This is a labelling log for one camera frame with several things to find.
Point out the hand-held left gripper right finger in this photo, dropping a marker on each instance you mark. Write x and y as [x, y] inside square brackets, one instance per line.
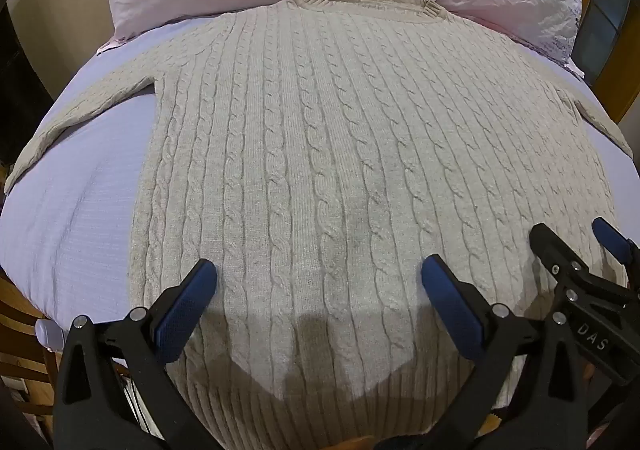
[451, 312]

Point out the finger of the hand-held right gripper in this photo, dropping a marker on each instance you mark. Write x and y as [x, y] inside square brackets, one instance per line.
[552, 245]
[612, 237]

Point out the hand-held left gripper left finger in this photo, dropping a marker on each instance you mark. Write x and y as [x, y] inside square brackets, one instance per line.
[184, 312]

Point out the lavender bed sheet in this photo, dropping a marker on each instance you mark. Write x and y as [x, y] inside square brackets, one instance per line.
[75, 190]

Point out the wooden chair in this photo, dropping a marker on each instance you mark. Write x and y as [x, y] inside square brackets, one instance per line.
[25, 360]

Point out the wooden bed frame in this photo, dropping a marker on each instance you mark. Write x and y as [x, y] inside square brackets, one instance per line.
[607, 80]

